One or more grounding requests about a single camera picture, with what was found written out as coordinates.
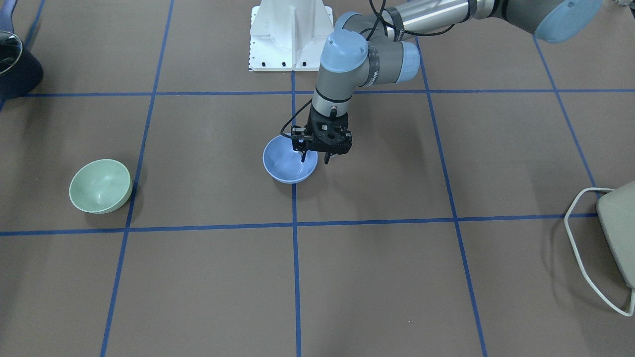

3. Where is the white toaster power cord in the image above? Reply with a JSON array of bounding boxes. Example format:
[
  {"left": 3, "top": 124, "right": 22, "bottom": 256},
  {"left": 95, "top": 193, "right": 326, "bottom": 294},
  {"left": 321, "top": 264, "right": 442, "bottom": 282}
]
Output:
[{"left": 565, "top": 187, "right": 635, "bottom": 317}]

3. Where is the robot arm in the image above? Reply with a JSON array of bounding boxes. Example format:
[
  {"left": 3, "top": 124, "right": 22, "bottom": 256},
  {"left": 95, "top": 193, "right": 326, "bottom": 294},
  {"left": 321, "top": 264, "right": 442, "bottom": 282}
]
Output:
[{"left": 281, "top": 0, "right": 602, "bottom": 163}]

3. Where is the brown paper table cover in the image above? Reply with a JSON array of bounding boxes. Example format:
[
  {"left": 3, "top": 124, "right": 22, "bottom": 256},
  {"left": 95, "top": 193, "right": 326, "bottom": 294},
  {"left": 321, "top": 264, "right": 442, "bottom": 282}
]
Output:
[{"left": 1, "top": 0, "right": 634, "bottom": 357}]

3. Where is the green bowl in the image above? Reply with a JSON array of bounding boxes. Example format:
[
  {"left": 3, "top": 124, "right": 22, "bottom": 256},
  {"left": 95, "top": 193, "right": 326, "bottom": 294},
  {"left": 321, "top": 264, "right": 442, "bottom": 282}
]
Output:
[{"left": 68, "top": 159, "right": 133, "bottom": 214}]

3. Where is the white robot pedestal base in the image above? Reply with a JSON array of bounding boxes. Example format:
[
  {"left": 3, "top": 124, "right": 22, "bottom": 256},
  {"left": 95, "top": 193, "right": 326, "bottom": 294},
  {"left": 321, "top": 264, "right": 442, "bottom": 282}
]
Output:
[{"left": 248, "top": 0, "right": 335, "bottom": 72}]

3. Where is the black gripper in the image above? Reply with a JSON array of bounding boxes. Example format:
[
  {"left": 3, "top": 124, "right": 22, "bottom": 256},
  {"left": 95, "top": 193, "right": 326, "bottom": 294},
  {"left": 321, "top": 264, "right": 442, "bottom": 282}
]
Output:
[{"left": 300, "top": 110, "right": 352, "bottom": 165}]

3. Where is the blue saucepan with glass lid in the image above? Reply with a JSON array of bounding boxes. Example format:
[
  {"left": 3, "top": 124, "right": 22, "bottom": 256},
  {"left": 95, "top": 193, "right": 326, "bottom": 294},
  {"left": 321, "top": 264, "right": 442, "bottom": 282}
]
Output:
[{"left": 0, "top": 0, "right": 43, "bottom": 100}]

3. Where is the blue bowl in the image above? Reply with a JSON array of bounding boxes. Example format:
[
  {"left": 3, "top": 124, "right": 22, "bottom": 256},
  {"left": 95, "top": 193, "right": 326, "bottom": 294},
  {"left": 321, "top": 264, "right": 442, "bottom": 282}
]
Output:
[{"left": 262, "top": 135, "right": 319, "bottom": 184}]

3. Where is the cream toaster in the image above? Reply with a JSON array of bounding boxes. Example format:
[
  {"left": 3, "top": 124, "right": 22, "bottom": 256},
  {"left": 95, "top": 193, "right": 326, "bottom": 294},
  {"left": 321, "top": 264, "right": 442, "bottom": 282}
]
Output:
[{"left": 596, "top": 181, "right": 635, "bottom": 289}]

